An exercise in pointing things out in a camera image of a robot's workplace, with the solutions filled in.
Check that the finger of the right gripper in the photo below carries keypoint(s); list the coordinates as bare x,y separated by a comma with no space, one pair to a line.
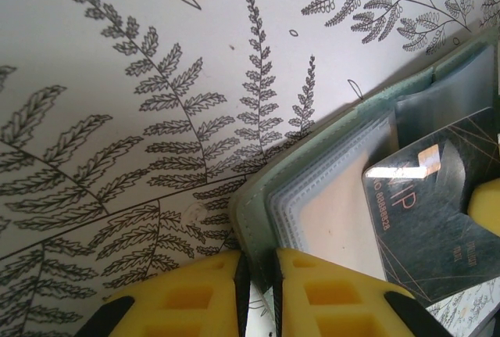
488,208

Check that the green card holder wallet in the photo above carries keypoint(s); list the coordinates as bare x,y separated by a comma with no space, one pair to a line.
254,204

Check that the pale peach insert card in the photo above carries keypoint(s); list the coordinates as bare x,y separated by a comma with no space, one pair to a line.
336,216

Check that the dark VIP card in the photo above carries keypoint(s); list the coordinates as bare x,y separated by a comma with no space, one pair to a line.
422,227

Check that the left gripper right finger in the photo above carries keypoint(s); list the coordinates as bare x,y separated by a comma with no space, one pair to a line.
289,313

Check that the floral patterned table cover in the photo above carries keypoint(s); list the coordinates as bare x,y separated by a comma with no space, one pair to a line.
117,79

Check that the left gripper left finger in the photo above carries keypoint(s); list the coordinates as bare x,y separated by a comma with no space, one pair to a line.
176,305

